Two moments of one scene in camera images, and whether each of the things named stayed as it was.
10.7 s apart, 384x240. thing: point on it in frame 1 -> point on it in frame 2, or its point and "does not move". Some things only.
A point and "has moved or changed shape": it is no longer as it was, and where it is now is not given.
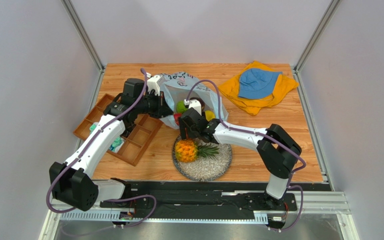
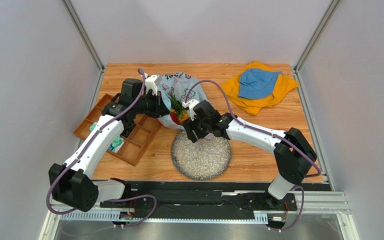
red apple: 176,116 does not move
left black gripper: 163,110 does not move
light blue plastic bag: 177,86 has moved or changed shape
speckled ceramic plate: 204,169 does not move
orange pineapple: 188,151 -> 177,107
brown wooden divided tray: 140,134 does not move
